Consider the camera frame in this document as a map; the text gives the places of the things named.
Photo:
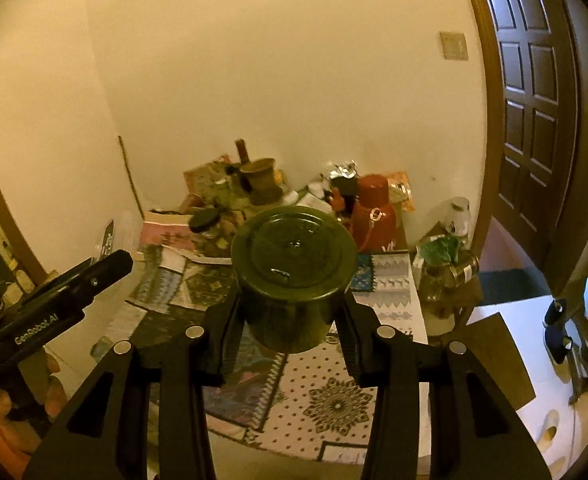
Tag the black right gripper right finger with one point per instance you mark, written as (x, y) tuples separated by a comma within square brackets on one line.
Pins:
[(475, 432)]

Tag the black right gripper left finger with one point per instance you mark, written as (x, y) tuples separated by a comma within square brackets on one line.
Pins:
[(102, 431)]

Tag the dark green lidded pot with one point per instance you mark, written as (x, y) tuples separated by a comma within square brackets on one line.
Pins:
[(293, 267)]

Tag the white slipper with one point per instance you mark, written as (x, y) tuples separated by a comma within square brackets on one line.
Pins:
[(548, 431)]

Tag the wooden stool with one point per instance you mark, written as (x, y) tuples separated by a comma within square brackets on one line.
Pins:
[(445, 310), (494, 347)]

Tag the patterned patchwork tablecloth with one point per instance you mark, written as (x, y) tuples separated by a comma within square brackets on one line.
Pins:
[(304, 406)]

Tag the pink printed cardboard box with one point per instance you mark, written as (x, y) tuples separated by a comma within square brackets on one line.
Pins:
[(170, 230)]

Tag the glass jar with greens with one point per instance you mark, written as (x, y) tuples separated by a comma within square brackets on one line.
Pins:
[(457, 218)]

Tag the glass jar black lid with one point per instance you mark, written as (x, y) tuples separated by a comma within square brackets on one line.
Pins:
[(206, 233)]

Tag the red thermos jug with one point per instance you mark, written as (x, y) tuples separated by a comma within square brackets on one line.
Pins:
[(373, 219)]

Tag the red sauce bottle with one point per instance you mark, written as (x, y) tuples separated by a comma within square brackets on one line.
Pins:
[(337, 202)]

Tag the brown clay vase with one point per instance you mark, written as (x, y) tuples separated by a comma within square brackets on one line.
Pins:
[(260, 176)]

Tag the dark wine bottle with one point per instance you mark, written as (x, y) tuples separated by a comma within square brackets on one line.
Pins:
[(242, 151)]

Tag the dark wooden door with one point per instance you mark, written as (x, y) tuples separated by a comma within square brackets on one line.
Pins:
[(535, 55)]

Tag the thin wall stick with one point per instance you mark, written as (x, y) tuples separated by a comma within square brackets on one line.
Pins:
[(130, 177)]

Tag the wall light switch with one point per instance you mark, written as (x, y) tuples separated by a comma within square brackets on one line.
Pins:
[(453, 46)]

